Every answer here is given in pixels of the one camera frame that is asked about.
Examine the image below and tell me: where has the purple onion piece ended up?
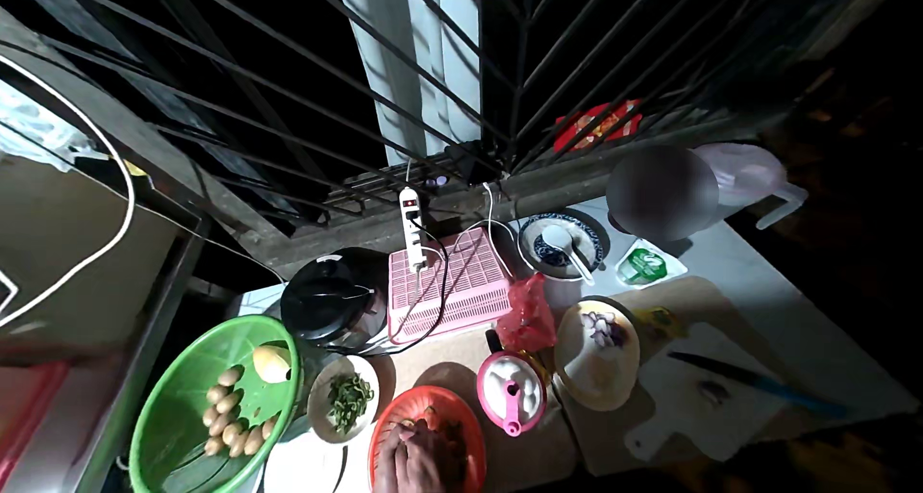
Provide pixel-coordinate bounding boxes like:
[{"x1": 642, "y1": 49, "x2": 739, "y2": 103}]
[{"x1": 697, "y1": 379, "x2": 731, "y2": 406}]

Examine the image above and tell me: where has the white power strip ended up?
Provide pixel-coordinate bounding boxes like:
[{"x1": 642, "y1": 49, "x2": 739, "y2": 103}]
[{"x1": 399, "y1": 186, "x2": 428, "y2": 274}]

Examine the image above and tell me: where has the black lidded rice cooker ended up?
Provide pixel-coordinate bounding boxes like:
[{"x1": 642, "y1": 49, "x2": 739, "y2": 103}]
[{"x1": 280, "y1": 248, "x2": 389, "y2": 355}]

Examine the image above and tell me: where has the white curtain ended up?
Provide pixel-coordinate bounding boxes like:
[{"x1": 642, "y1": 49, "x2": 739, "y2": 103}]
[{"x1": 334, "y1": 0, "x2": 482, "y2": 166}]

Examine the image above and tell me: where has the pale yellow fruit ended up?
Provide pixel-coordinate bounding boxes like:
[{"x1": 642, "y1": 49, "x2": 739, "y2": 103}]
[{"x1": 252, "y1": 344, "x2": 293, "y2": 385}]

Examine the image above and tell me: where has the blue patterned bowl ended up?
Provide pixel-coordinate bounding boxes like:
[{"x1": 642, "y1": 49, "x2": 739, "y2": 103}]
[{"x1": 518, "y1": 212, "x2": 605, "y2": 282}]

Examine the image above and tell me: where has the red snack packet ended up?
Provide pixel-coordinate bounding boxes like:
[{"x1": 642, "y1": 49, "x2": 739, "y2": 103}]
[{"x1": 553, "y1": 99, "x2": 643, "y2": 154}]

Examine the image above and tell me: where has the thick white cable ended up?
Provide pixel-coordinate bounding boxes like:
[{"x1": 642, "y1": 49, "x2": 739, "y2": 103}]
[{"x1": 0, "y1": 54, "x2": 137, "y2": 328}]

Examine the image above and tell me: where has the white cutting board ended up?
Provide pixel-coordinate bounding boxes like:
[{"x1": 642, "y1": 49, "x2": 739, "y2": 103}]
[{"x1": 624, "y1": 323, "x2": 791, "y2": 462}]

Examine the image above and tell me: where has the pile of sliced onions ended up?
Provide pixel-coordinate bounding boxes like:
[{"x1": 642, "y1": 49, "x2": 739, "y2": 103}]
[{"x1": 580, "y1": 311, "x2": 627, "y2": 350}]

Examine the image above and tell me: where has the white spoon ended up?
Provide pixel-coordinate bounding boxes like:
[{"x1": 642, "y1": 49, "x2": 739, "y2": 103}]
[{"x1": 541, "y1": 225, "x2": 597, "y2": 286}]

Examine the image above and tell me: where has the clear plastic bag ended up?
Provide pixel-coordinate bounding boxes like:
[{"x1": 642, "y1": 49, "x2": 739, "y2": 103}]
[{"x1": 0, "y1": 80, "x2": 111, "y2": 174}]

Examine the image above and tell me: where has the large green plastic basin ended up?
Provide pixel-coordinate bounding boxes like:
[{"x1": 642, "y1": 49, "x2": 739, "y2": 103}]
[{"x1": 130, "y1": 315, "x2": 301, "y2": 493}]

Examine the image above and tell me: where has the brown cabinet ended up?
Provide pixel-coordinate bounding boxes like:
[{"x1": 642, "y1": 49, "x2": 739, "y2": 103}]
[{"x1": 0, "y1": 154, "x2": 210, "y2": 493}]

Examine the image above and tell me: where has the black metal window grille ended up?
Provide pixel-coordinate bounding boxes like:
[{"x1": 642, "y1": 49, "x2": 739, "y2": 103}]
[{"x1": 43, "y1": 0, "x2": 754, "y2": 227}]

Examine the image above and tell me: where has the pink plastic basket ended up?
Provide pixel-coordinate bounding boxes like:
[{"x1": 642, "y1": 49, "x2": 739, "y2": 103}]
[{"x1": 388, "y1": 226, "x2": 515, "y2": 346}]

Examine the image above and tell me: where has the thin white wire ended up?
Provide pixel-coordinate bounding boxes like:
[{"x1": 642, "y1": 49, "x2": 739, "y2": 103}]
[{"x1": 0, "y1": 121, "x2": 288, "y2": 285}]

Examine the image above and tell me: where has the pink rimmed lidded jug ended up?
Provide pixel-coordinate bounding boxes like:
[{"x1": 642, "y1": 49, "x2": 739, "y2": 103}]
[{"x1": 476, "y1": 329, "x2": 548, "y2": 438}]

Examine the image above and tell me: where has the black power cable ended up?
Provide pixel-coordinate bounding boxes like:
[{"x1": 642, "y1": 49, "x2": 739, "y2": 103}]
[{"x1": 328, "y1": 212, "x2": 449, "y2": 357}]

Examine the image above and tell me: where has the red plastic tub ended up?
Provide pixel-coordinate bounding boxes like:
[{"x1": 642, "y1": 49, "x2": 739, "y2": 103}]
[{"x1": 0, "y1": 362, "x2": 70, "y2": 488}]

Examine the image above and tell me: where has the orange-red plastic bowl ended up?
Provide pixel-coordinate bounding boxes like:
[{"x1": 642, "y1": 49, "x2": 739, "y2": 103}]
[{"x1": 369, "y1": 385, "x2": 487, "y2": 493}]

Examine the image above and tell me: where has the small cream bowl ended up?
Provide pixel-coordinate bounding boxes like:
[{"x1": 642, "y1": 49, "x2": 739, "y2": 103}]
[{"x1": 308, "y1": 354, "x2": 380, "y2": 445}]

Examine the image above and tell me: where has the green and white packet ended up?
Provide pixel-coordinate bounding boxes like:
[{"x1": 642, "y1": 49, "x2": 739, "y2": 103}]
[{"x1": 616, "y1": 238, "x2": 689, "y2": 290}]

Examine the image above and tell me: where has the knife with blue handle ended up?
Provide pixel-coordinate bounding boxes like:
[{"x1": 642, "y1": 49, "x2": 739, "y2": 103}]
[{"x1": 668, "y1": 351, "x2": 849, "y2": 419}]

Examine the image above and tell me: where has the red plastic bag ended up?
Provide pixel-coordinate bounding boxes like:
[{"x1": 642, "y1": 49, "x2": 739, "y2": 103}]
[{"x1": 497, "y1": 274, "x2": 558, "y2": 353}]

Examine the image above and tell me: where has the cream oval plate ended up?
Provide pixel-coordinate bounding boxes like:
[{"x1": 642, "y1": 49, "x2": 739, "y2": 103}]
[{"x1": 554, "y1": 300, "x2": 641, "y2": 412}]

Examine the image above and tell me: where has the translucent pitcher with handle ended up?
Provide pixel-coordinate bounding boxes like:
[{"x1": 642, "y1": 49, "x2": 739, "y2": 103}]
[{"x1": 694, "y1": 143, "x2": 809, "y2": 231}]

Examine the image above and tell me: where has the yellow packet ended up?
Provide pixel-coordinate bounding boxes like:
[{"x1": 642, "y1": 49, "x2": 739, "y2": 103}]
[{"x1": 635, "y1": 306, "x2": 687, "y2": 341}]

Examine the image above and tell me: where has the pile of green leaves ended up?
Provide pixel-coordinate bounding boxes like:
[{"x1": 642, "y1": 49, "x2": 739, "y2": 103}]
[{"x1": 327, "y1": 372, "x2": 375, "y2": 434}]

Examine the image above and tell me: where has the white round plate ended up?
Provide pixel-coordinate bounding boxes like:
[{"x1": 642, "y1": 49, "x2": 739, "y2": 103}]
[{"x1": 263, "y1": 417, "x2": 349, "y2": 493}]

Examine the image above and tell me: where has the person's right hand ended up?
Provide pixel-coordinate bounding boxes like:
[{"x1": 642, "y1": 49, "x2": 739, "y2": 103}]
[{"x1": 375, "y1": 418, "x2": 455, "y2": 493}]

